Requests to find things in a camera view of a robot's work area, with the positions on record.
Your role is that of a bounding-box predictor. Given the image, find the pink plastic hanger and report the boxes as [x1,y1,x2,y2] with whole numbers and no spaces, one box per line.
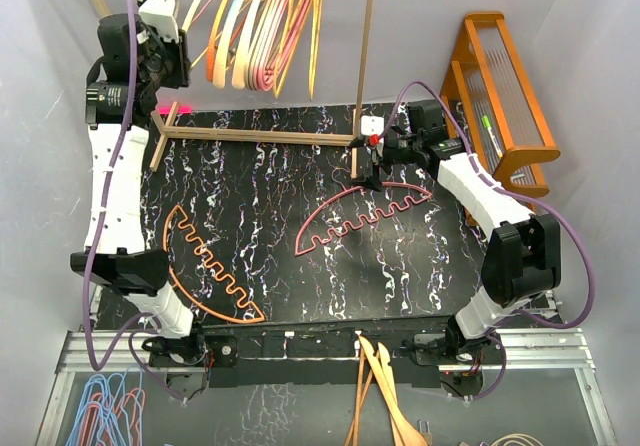
[258,0,312,98]
[244,0,312,96]

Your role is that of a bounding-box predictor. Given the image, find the yellow velvet hanger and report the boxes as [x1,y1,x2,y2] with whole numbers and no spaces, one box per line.
[308,0,323,100]
[273,0,313,98]

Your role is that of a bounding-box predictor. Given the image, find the orange wavy wire hanger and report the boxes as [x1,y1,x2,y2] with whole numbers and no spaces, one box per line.
[162,205,266,325]

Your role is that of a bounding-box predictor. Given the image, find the teal thin hanger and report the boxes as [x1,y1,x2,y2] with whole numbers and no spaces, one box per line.
[225,0,245,48]

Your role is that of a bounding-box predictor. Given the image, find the orange thin hanger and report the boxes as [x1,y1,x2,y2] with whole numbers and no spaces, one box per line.
[206,0,229,83]

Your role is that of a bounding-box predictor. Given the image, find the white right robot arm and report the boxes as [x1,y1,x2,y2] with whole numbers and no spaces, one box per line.
[351,116,561,363]

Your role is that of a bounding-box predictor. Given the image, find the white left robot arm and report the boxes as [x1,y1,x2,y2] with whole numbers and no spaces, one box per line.
[70,13,207,365]

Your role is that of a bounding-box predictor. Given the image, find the wooden hangers on floor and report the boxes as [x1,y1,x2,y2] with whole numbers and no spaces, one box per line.
[344,334,430,445]

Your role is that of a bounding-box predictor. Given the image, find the green white marker pen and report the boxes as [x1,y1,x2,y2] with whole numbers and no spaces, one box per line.
[481,115,503,159]

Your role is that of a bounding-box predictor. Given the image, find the orange wooden shelf rack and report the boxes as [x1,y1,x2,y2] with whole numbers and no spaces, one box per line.
[440,12,560,198]

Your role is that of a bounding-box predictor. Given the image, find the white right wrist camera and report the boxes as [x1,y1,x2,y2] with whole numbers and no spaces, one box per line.
[360,115,385,147]

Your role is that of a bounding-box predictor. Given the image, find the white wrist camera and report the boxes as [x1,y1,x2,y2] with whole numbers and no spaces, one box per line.
[360,115,385,147]
[136,0,179,43]

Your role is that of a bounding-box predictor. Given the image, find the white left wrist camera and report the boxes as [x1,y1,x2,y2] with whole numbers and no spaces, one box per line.
[136,0,179,43]

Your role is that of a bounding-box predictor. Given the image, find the wooden clothes rack frame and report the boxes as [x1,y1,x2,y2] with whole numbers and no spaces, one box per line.
[89,0,373,179]

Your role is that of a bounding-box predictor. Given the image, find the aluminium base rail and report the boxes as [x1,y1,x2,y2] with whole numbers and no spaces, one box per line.
[439,328,596,370]

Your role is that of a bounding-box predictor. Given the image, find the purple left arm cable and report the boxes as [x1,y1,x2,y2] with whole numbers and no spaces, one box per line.
[82,0,186,402]

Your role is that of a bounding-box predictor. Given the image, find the blue wire hangers pile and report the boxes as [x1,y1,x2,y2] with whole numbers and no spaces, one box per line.
[64,367,146,446]

